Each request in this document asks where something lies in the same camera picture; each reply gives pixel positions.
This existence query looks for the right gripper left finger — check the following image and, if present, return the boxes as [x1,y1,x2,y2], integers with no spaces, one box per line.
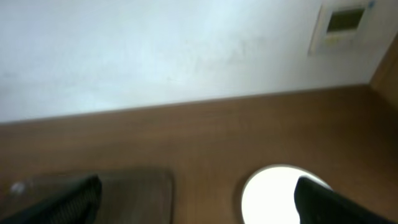
[1,175,102,224]

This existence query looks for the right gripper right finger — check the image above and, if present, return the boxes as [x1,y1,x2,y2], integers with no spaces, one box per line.
[294,177,394,224]

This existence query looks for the white plate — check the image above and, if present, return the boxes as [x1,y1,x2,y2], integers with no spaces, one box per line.
[241,164,330,224]

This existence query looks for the dark brown serving tray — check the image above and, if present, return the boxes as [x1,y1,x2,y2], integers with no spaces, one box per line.
[1,167,175,224]

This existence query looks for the wooden side partition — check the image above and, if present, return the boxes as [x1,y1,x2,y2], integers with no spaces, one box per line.
[370,35,398,109]

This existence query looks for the white wall control panel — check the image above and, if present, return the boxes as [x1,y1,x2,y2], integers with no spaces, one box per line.
[308,0,376,55]

